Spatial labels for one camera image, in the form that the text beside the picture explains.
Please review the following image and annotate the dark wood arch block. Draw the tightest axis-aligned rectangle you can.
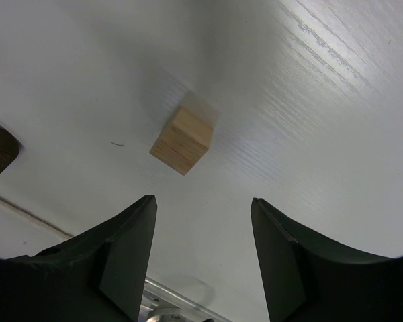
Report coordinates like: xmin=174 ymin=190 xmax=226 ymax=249
xmin=0 ymin=127 xmax=20 ymax=174

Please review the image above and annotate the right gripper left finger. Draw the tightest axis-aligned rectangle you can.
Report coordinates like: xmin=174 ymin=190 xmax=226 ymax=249
xmin=0 ymin=195 xmax=157 ymax=321

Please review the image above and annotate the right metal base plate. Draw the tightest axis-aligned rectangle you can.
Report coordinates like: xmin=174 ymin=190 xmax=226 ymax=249
xmin=138 ymin=277 xmax=230 ymax=321

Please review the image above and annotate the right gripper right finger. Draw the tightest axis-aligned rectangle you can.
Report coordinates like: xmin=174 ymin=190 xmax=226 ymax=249
xmin=251 ymin=198 xmax=403 ymax=321

